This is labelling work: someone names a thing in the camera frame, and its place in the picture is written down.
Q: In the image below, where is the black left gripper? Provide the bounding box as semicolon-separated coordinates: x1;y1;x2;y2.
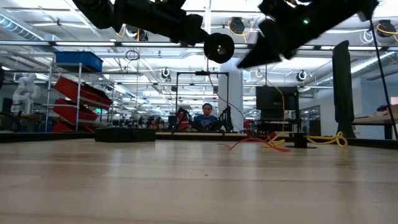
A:
170;14;210;45

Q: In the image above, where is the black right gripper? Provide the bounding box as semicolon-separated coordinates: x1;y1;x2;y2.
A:
238;0;315;69

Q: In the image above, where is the black spool one tape strip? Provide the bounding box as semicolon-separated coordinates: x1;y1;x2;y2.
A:
203;32;236;65

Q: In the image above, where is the thin red cord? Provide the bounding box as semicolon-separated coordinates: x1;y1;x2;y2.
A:
217;136;290;153

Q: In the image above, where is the black monitor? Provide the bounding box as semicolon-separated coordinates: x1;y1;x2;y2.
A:
256;86;300;119

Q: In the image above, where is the white building column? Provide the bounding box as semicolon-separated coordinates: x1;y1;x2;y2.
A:
217;58;245;131

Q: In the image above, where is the person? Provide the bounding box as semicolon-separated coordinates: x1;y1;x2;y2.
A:
192;103;220;132

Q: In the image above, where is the tall black pillar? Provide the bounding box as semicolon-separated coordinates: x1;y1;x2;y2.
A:
331;40;358;139

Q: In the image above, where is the wooden rolling workbench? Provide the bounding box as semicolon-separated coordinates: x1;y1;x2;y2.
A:
351;104;398;140

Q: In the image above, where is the blue plastic bin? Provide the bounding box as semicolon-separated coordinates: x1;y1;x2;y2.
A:
55;51;104;73

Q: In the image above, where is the red plastic bin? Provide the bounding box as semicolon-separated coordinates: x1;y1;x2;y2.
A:
51;120;94;134
54;77;113;109
52;98;100;124

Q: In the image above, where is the ceiling cord reel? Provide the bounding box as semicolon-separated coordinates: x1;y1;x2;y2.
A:
228;17;247;35
375;19;398;39

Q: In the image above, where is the black gantry frame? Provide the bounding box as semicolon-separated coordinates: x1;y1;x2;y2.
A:
175;70;230;131

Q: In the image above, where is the yellow extension cord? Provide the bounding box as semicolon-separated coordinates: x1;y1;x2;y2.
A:
275;85;286;133

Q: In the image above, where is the wire shelf rack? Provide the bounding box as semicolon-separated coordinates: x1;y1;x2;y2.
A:
43;62;114;134

